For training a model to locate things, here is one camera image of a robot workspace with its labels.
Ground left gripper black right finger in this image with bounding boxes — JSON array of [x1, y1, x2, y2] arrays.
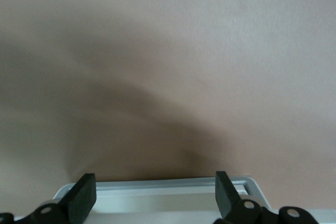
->
[[215, 170, 319, 224]]

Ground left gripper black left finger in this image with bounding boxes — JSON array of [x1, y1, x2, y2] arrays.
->
[[0, 173, 98, 224]]

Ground white cabinet drawer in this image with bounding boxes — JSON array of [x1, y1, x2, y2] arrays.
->
[[51, 175, 336, 222]]

